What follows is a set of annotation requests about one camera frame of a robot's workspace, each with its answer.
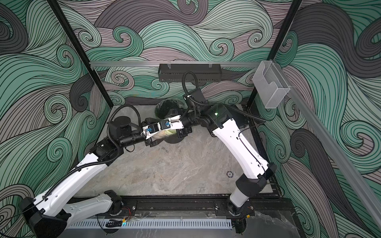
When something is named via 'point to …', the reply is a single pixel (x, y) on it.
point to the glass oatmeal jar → (160, 135)
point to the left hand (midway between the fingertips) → (162, 123)
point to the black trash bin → (173, 139)
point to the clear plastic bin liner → (169, 107)
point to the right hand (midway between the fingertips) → (168, 121)
